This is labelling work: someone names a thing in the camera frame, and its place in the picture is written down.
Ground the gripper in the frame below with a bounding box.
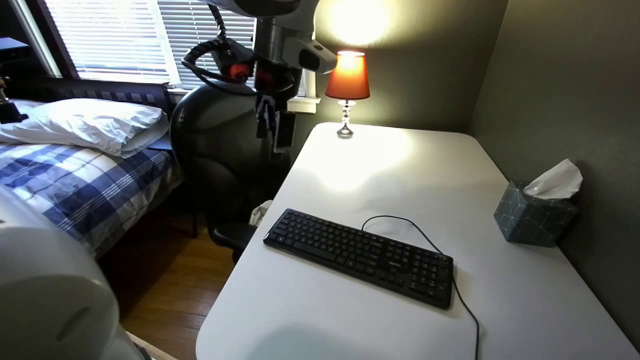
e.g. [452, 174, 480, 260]
[253, 67, 297, 154]

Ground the black keyboard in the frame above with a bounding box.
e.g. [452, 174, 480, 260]
[263, 207, 455, 311]

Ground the black office chair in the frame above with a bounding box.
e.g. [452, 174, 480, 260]
[169, 82, 307, 266]

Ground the white cloth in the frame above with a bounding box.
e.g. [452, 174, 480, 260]
[248, 199, 275, 227]

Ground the table lamp with orange shade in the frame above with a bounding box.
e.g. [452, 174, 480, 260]
[324, 50, 372, 140]

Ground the dark wooden bed headboard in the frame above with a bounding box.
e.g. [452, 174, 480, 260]
[14, 76, 177, 121]

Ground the window with white blinds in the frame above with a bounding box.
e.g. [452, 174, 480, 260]
[10, 0, 322, 115]

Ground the white pillow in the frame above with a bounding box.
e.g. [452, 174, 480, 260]
[0, 97, 170, 159]

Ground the blue plaid blanket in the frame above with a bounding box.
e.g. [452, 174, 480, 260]
[0, 142, 184, 259]

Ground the dark patterned tissue box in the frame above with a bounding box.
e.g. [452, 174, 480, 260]
[493, 180, 581, 249]

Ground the white tissue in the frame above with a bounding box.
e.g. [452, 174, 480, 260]
[522, 158, 584, 201]

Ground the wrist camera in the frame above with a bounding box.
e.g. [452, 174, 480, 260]
[216, 39, 256, 84]

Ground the black cable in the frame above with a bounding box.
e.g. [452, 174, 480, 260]
[360, 214, 481, 360]

